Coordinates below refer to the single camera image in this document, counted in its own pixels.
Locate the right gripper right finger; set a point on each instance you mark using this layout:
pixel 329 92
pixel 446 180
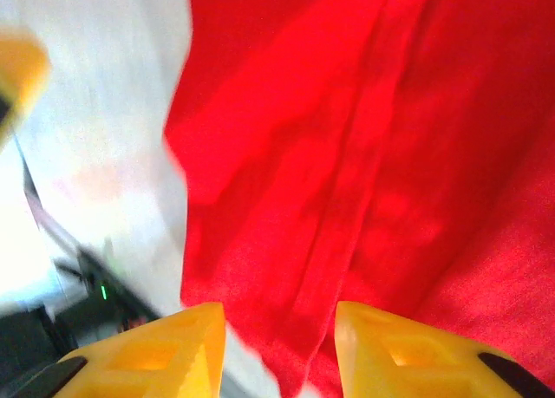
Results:
pixel 412 363

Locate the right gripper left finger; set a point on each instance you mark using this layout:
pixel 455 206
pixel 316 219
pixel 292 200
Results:
pixel 173 354

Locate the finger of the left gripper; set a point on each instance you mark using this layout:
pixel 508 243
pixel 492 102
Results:
pixel 19 73

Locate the red t-shirt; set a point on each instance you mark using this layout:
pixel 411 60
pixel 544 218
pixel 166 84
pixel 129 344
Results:
pixel 347 155

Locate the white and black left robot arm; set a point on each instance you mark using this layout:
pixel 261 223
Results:
pixel 26 337

